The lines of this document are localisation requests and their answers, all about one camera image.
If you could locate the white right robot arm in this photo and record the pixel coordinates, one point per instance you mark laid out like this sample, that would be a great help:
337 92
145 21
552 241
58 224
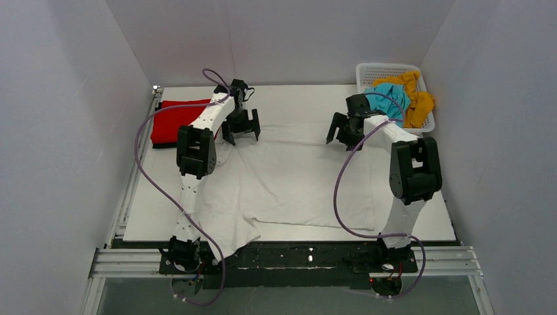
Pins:
414 174

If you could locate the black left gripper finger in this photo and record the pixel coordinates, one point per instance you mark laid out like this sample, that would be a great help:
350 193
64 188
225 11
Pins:
255 124
227 133

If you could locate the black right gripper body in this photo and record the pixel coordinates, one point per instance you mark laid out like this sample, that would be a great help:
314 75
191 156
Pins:
345 128

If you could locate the white plastic basket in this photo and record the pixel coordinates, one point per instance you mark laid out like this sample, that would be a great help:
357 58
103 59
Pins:
367 73

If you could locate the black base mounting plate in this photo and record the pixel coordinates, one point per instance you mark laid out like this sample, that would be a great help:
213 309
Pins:
352 264

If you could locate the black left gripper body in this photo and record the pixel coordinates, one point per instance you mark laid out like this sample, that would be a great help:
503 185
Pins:
240 123

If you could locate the red folded t shirt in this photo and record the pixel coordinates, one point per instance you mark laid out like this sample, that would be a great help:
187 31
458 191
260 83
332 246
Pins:
166 125

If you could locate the mustard yellow crumpled t shirt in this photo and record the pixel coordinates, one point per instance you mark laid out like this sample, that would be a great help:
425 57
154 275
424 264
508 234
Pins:
404 89

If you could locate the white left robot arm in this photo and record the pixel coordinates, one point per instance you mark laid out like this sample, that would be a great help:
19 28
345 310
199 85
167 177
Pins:
196 156

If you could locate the aluminium frame rail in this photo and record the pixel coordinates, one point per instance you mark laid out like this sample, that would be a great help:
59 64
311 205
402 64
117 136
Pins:
116 259

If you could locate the white t shirt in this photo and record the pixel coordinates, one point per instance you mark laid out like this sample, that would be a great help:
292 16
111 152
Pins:
289 176

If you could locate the light blue crumpled t shirt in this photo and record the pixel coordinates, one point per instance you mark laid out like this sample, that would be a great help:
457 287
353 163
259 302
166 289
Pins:
391 99

